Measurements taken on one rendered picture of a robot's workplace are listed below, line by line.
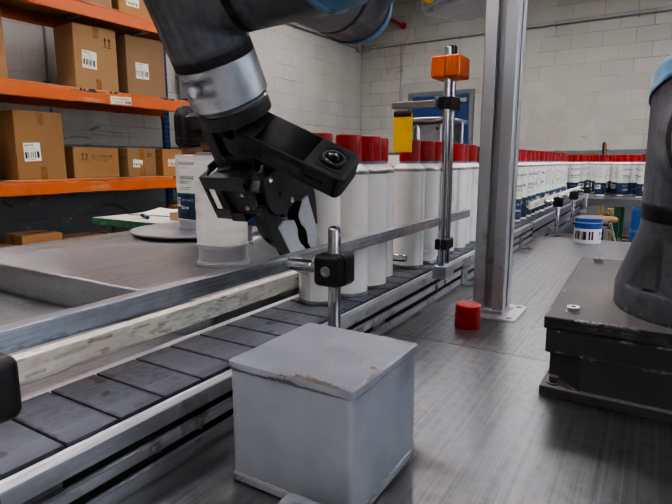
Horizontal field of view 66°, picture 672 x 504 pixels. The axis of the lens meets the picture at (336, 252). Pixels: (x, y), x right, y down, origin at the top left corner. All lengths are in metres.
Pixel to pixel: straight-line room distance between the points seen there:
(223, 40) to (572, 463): 0.43
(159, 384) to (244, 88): 0.26
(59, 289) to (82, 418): 0.52
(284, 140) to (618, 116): 7.92
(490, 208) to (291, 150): 0.38
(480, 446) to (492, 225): 0.41
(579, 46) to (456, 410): 8.14
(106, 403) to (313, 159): 0.26
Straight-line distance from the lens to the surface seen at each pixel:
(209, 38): 0.48
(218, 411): 0.45
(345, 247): 0.59
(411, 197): 0.83
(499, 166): 0.77
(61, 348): 0.45
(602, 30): 8.53
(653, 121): 0.55
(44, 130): 4.57
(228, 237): 0.86
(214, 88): 0.49
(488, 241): 0.79
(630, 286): 0.56
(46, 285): 0.94
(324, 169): 0.48
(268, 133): 0.51
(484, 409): 0.51
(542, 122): 8.47
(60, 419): 0.41
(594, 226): 1.56
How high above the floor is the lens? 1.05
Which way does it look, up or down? 10 degrees down
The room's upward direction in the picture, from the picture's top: straight up
